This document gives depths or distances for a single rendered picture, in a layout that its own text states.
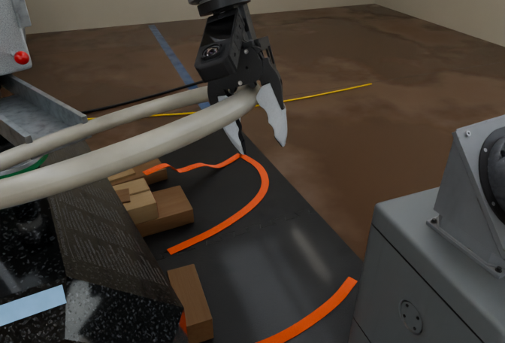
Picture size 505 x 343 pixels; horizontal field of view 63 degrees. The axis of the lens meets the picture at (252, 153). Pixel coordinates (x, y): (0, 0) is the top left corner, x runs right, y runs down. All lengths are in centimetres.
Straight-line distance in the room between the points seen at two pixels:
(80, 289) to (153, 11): 558
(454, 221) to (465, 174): 12
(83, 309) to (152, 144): 61
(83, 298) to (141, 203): 119
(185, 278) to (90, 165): 143
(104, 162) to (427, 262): 72
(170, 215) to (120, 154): 177
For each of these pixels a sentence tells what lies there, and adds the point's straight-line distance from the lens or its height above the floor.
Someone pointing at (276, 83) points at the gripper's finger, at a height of 128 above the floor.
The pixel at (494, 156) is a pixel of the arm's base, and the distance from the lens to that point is 94.
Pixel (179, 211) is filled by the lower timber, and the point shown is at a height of 11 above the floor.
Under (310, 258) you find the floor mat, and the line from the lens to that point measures 208.
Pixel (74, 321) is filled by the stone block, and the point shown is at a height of 75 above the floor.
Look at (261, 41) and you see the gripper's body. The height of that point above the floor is 132.
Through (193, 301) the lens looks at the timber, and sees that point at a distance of 175.
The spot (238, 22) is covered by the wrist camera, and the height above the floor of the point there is 136.
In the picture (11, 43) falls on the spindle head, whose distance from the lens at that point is 119.
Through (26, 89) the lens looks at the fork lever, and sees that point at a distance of 113.
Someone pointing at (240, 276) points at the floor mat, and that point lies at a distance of 198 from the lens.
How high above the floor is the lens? 148
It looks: 31 degrees down
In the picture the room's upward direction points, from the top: straight up
